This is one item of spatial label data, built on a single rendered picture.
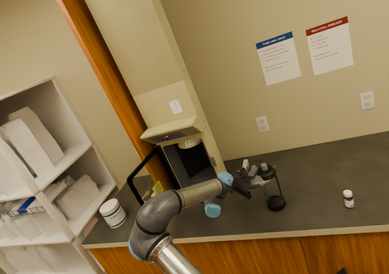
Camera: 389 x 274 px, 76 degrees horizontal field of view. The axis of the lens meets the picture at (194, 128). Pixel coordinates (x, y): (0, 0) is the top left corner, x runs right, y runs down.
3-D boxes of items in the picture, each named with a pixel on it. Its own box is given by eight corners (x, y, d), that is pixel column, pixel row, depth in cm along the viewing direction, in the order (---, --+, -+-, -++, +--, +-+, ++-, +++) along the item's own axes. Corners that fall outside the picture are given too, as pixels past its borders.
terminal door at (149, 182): (182, 197, 161) (156, 146, 147) (158, 236, 137) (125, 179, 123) (180, 197, 162) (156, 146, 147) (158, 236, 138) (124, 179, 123)
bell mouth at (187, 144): (182, 137, 164) (179, 129, 162) (207, 131, 158) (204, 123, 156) (175, 151, 149) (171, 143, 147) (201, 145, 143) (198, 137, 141)
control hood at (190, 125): (154, 142, 148) (147, 127, 144) (204, 130, 136) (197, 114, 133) (146, 152, 138) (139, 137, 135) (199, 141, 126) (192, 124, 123)
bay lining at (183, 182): (193, 169, 182) (174, 127, 169) (226, 163, 173) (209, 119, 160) (183, 192, 161) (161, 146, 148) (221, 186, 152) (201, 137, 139)
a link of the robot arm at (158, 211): (138, 188, 83) (222, 166, 120) (130, 212, 87) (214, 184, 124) (158, 211, 77) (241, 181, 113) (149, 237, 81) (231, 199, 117)
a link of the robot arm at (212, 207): (210, 198, 112) (209, 184, 122) (202, 216, 116) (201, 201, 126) (227, 203, 113) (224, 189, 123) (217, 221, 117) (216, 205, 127)
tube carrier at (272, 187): (282, 193, 137) (272, 162, 129) (289, 207, 127) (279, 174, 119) (263, 199, 138) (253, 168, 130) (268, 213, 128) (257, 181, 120)
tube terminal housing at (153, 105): (193, 177, 187) (149, 83, 159) (234, 170, 175) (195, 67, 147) (183, 201, 165) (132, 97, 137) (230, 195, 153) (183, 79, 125)
